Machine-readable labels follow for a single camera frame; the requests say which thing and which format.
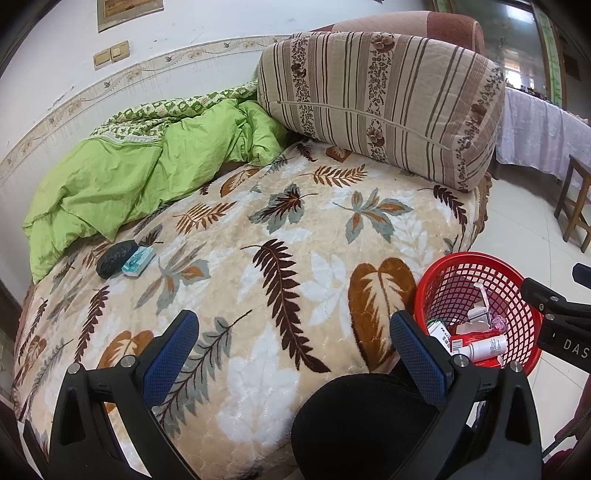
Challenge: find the red mesh basket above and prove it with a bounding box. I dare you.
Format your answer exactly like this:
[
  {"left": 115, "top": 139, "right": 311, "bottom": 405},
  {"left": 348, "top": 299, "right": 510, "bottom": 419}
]
[{"left": 413, "top": 251, "right": 544, "bottom": 377}]

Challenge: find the black plastic bag roll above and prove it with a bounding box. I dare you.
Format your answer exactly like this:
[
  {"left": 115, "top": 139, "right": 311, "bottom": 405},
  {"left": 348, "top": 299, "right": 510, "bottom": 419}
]
[{"left": 96, "top": 240, "right": 139, "bottom": 280}]

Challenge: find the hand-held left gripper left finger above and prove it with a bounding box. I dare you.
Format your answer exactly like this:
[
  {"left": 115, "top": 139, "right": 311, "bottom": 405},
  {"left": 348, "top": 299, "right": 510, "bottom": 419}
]
[{"left": 48, "top": 309, "right": 200, "bottom": 480}]

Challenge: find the green quilt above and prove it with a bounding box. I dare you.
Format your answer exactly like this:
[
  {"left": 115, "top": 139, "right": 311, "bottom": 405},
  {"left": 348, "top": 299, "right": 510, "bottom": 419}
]
[{"left": 22, "top": 78, "right": 291, "bottom": 284}]

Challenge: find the teal tissue pack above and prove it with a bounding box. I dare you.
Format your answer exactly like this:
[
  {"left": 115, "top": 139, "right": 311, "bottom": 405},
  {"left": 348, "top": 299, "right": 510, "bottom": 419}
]
[{"left": 121, "top": 246, "right": 156, "bottom": 278}]

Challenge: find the wooden stool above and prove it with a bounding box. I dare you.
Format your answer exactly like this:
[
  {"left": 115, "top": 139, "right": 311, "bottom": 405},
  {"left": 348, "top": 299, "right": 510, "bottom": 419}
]
[{"left": 554, "top": 154, "right": 591, "bottom": 254}]

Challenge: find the striped floral cushion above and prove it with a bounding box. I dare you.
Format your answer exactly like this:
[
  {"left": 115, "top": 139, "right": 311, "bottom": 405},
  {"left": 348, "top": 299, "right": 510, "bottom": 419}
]
[{"left": 256, "top": 31, "right": 507, "bottom": 193}]

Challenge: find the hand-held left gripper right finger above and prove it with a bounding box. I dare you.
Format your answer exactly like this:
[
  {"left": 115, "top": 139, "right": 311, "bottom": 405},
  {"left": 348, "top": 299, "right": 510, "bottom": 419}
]
[{"left": 389, "top": 309, "right": 543, "bottom": 480}]

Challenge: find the glass door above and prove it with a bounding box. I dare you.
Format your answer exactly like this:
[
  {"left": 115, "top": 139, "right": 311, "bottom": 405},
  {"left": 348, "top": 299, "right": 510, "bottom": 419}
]
[{"left": 434, "top": 0, "right": 568, "bottom": 107}]

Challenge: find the leaf printed plush blanket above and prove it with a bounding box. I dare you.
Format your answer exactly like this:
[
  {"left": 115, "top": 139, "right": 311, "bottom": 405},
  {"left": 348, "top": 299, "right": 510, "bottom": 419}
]
[{"left": 11, "top": 141, "right": 490, "bottom": 480}]

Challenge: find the white tube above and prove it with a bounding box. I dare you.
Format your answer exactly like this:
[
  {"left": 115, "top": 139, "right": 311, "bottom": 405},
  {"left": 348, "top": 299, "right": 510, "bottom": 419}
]
[{"left": 457, "top": 335, "right": 509, "bottom": 361}]

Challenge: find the person's right forearm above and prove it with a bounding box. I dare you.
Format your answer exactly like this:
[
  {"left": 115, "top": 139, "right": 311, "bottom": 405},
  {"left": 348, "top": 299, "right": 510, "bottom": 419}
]
[{"left": 551, "top": 401, "right": 591, "bottom": 467}]

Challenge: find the white medicine box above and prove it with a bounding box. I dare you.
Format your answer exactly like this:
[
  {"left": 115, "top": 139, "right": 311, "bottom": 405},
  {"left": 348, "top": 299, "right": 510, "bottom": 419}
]
[{"left": 425, "top": 320, "right": 458, "bottom": 355}]

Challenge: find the black trouser leg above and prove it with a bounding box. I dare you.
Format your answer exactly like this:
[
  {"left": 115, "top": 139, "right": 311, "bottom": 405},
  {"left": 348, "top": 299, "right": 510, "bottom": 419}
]
[{"left": 291, "top": 373, "right": 467, "bottom": 480}]

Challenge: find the tan wall picture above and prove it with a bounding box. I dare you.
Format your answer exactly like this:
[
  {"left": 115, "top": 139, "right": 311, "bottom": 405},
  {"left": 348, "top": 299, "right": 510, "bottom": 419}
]
[{"left": 96, "top": 0, "right": 165, "bottom": 33}]

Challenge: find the table with white cloth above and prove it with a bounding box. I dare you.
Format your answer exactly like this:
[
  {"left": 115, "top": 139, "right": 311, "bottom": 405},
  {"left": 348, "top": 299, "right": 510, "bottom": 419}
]
[{"left": 496, "top": 88, "right": 591, "bottom": 201}]

